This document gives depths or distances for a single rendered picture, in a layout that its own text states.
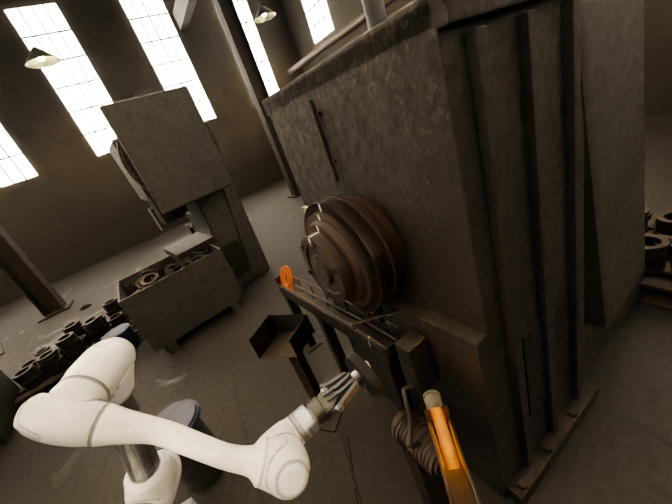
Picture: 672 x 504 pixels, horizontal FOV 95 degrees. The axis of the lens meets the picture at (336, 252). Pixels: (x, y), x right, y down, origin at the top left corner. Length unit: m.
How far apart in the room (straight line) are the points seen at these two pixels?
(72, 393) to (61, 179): 10.16
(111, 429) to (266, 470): 0.41
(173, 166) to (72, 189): 7.65
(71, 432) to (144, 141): 2.85
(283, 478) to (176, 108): 3.35
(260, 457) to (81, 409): 0.46
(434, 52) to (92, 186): 10.60
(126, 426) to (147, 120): 2.95
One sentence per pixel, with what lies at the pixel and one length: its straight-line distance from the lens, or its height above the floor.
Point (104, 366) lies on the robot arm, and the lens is 1.14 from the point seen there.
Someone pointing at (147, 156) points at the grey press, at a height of 1.80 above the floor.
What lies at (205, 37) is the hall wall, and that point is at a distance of 11.97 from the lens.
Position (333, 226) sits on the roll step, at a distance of 1.05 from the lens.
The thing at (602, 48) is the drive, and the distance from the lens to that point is 1.41.
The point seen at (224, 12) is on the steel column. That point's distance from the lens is 8.44.
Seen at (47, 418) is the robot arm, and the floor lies 1.21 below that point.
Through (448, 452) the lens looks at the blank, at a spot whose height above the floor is 0.74.
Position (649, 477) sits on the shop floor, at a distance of 1.91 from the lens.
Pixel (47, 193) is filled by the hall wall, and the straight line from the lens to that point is 11.16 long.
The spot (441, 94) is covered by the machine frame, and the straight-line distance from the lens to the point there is 0.80.
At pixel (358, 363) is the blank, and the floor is 0.90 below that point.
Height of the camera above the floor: 1.62
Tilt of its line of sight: 24 degrees down
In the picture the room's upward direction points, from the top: 21 degrees counter-clockwise
